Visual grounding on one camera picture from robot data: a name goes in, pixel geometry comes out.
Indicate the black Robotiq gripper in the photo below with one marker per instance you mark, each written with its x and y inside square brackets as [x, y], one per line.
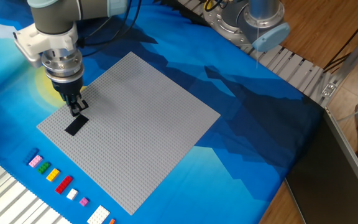
[68, 87]

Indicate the black Lego plate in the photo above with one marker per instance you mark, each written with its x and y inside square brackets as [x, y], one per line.
[76, 125]

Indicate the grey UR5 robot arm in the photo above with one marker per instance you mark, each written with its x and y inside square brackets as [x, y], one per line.
[54, 18]

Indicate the blue Lego brick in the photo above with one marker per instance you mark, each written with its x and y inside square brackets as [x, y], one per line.
[31, 155]

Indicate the pink Lego brick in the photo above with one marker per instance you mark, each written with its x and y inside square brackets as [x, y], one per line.
[35, 161]

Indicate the large grey Lego baseplate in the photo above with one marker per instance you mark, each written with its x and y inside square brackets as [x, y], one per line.
[141, 133]

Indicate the green Lego brick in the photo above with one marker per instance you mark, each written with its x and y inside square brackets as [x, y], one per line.
[43, 168]

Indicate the yellow Lego brick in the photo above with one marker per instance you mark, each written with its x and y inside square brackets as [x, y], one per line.
[53, 175]

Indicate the red Lego brick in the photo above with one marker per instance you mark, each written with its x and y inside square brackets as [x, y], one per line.
[63, 184]

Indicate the small white Lego brick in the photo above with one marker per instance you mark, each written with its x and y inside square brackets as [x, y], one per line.
[72, 194]

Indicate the small magenta Lego brick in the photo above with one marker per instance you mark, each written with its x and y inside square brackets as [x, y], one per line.
[84, 202]

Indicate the large white Lego plate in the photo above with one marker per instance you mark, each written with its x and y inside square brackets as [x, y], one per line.
[98, 215]

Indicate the orange Lego brick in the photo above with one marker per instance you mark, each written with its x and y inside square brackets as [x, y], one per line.
[112, 221]

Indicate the blue mountain print cloth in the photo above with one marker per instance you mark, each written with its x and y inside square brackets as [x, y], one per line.
[228, 140]

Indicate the yellow plastic piece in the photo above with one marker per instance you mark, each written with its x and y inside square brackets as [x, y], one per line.
[208, 3]

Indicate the black flat panel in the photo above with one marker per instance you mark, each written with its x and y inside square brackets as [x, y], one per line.
[328, 174]

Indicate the aluminium beam with corner bracket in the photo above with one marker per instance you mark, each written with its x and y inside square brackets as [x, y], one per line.
[353, 57]

